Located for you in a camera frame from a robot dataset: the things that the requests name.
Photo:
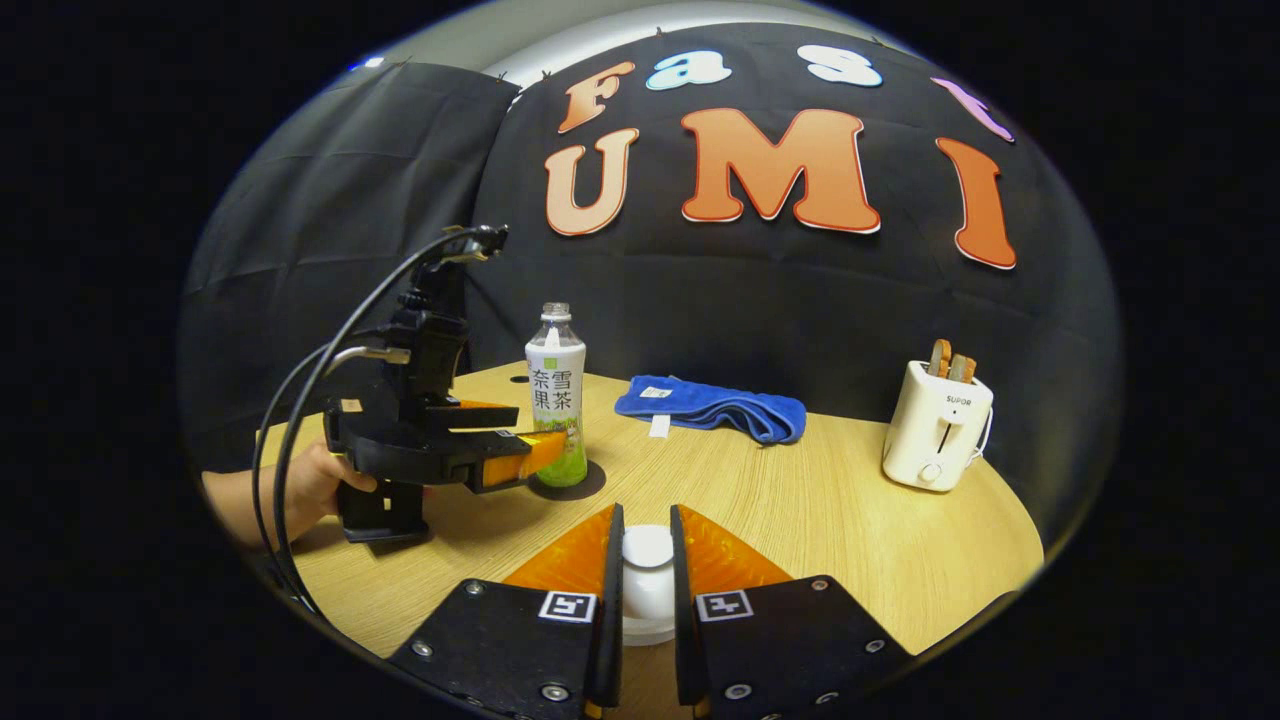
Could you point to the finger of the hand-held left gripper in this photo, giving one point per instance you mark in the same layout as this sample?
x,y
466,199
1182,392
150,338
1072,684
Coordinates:
x,y
510,460
480,416

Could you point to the brown toast slice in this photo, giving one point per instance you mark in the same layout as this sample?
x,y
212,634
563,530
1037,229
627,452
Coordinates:
x,y
940,358
962,369

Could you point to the dark round coaster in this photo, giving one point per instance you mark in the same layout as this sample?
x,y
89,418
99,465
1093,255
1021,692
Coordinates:
x,y
590,485

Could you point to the blue folded towel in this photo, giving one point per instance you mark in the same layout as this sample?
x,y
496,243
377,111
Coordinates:
x,y
720,405

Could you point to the white teacup lid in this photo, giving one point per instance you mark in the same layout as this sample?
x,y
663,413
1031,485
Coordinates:
x,y
648,590

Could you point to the cream toaster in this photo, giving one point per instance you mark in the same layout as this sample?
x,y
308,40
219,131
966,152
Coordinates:
x,y
935,430

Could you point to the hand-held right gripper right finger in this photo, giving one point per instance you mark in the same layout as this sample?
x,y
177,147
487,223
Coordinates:
x,y
780,650

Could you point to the white green water bottle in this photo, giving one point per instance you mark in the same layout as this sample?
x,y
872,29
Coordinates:
x,y
556,400

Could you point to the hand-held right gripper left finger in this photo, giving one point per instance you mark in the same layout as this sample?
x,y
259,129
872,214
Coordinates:
x,y
520,650

